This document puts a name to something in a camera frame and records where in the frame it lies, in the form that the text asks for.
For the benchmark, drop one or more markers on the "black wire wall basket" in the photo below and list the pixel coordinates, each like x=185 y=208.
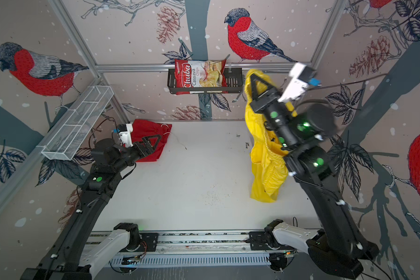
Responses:
x=233 y=76

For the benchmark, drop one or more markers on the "red cassava chips bag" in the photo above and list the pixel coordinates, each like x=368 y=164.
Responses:
x=191 y=74

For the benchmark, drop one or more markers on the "white mesh wall shelf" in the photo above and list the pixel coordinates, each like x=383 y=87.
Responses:
x=80 y=119

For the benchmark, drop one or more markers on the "red shorts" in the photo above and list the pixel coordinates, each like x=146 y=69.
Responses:
x=145 y=128

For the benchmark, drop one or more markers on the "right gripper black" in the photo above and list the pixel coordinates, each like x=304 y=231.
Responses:
x=268 y=105

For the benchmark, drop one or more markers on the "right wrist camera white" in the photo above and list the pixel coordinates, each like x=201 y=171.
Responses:
x=302 y=78

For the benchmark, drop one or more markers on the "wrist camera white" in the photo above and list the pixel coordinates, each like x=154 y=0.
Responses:
x=302 y=78
x=124 y=132

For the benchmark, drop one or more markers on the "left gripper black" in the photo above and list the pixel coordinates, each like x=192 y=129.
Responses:
x=149 y=149

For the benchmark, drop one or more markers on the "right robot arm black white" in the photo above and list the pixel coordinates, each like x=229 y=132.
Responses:
x=338 y=247

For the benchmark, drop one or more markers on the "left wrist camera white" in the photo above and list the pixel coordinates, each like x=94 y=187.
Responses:
x=124 y=132

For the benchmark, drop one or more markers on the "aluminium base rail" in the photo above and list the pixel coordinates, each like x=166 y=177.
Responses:
x=205 y=242

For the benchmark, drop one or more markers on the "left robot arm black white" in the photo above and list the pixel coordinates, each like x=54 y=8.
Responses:
x=65 y=260

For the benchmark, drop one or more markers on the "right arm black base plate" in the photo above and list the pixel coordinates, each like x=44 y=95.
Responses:
x=265 y=241

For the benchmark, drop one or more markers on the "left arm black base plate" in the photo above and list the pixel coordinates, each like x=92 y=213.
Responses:
x=144 y=242

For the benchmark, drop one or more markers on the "yellow shorts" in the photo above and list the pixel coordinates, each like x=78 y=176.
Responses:
x=268 y=165

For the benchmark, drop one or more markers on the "horizontal aluminium frame bar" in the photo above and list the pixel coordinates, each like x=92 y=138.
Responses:
x=280 y=67

